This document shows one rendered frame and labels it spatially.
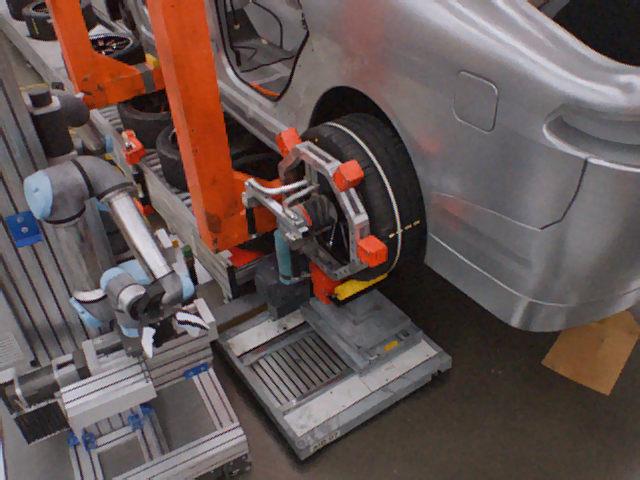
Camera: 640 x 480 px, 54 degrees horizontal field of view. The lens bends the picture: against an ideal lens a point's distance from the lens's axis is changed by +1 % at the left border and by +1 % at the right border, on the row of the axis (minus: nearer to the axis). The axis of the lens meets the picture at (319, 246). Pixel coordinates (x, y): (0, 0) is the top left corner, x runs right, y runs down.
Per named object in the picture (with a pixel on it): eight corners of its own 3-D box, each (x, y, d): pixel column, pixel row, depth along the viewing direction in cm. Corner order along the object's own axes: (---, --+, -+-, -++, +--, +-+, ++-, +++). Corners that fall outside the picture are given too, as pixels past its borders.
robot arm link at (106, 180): (105, 152, 180) (190, 297, 182) (69, 166, 174) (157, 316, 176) (111, 137, 170) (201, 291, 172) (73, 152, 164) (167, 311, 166)
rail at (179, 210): (245, 286, 318) (240, 252, 304) (229, 293, 314) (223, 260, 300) (95, 119, 484) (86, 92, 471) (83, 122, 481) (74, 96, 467)
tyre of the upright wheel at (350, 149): (320, 108, 273) (351, 242, 298) (274, 124, 264) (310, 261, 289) (416, 115, 219) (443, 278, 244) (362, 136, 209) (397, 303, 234)
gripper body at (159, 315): (180, 339, 153) (156, 315, 161) (178, 312, 148) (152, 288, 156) (152, 353, 149) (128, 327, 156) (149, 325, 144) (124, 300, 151)
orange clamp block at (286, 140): (304, 146, 247) (295, 126, 247) (288, 152, 243) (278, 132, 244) (299, 152, 253) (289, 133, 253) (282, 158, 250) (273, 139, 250)
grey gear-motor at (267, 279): (345, 298, 319) (343, 245, 297) (275, 334, 302) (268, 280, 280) (325, 280, 331) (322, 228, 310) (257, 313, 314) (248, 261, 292)
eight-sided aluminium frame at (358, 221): (370, 296, 247) (369, 180, 213) (357, 303, 244) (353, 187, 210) (298, 232, 283) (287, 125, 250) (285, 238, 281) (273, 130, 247)
